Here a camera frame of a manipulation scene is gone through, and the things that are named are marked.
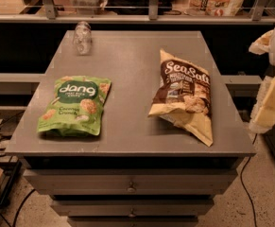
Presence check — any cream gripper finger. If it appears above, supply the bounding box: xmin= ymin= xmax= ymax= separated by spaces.
xmin=249 ymin=76 xmax=275 ymax=133
xmin=249 ymin=30 xmax=273 ymax=55

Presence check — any brown sea salt chip bag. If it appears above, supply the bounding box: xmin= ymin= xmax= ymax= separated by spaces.
xmin=148 ymin=49 xmax=214 ymax=147

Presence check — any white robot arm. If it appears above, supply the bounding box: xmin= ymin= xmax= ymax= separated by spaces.
xmin=249 ymin=27 xmax=275 ymax=133

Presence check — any clear plastic water bottle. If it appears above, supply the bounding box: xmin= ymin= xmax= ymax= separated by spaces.
xmin=73 ymin=21 xmax=92 ymax=55

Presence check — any green dang chip bag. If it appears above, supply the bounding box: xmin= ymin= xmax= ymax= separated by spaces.
xmin=37 ymin=76 xmax=112 ymax=137

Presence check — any grey drawer cabinet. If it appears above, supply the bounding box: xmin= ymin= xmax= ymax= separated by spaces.
xmin=7 ymin=31 xmax=254 ymax=227

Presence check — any top drawer knob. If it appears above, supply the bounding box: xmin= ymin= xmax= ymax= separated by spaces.
xmin=127 ymin=182 xmax=136 ymax=193

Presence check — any drawer knob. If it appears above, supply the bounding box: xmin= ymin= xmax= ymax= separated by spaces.
xmin=128 ymin=208 xmax=136 ymax=218
xmin=127 ymin=182 xmax=136 ymax=193

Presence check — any metal railing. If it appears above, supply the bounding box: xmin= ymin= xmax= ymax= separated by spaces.
xmin=0 ymin=0 xmax=275 ymax=25

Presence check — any black cable right floor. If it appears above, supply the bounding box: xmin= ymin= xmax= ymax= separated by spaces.
xmin=239 ymin=132 xmax=259 ymax=227

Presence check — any black bag behind rail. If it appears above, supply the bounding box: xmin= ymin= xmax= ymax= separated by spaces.
xmin=105 ymin=0 xmax=175 ymax=15

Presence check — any black cables left floor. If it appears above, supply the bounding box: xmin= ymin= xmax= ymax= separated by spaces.
xmin=0 ymin=111 xmax=37 ymax=227

